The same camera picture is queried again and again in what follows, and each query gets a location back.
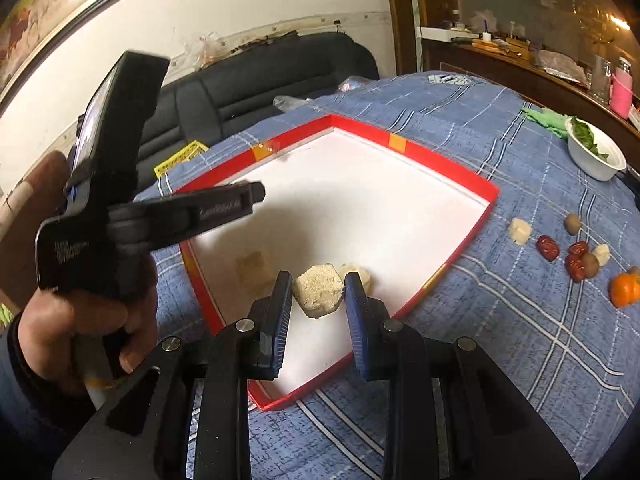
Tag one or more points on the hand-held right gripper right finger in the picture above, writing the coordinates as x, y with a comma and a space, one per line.
356, 325

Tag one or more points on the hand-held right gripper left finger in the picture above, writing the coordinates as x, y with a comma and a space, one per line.
282, 320

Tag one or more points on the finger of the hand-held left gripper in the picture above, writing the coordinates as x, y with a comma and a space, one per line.
200, 211

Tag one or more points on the beige crumbly rice cake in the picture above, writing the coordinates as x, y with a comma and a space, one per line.
363, 280
317, 292

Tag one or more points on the red box with white inside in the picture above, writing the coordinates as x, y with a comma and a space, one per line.
350, 200

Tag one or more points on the pale beige cake chunk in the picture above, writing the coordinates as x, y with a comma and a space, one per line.
519, 231
602, 254

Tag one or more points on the red date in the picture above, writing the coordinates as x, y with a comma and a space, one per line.
547, 248
574, 267
579, 248

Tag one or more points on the person's left forearm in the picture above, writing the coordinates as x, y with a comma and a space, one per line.
25, 400

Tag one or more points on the person's left hand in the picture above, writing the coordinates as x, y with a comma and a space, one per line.
65, 325

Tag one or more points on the yellow printed packet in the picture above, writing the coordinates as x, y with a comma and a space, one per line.
180, 157

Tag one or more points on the crumpled clear plastic wrap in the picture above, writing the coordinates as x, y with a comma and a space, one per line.
207, 49

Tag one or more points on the clear plastic bag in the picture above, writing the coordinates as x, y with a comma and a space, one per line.
290, 102

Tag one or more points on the blue plaid tablecloth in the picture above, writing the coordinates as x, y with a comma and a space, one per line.
500, 335

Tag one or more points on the black sofa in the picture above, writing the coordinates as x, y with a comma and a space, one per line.
250, 75

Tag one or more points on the colourful plastic bag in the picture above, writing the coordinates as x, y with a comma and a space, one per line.
352, 83

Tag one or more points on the brown round nut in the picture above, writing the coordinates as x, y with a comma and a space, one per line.
590, 264
572, 223

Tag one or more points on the small white printed packet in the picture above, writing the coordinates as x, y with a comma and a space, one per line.
445, 78

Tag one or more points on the orange tangerine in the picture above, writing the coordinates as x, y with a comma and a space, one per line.
625, 290

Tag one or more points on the white bowl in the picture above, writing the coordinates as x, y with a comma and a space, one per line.
600, 162

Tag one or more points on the wooden sideboard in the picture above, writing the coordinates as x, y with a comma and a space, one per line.
500, 67

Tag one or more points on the green leafy vegetables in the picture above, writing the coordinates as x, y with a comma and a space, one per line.
585, 135

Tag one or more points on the long white box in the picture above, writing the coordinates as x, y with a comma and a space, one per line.
442, 34

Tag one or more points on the clear drinking glass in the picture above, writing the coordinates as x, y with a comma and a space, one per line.
601, 77

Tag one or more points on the pink plastic cup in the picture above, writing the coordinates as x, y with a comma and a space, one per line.
621, 92

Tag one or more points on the framed wall painting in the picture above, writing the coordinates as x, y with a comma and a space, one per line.
30, 25

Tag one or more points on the large wall mirror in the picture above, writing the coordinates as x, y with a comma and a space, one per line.
525, 0

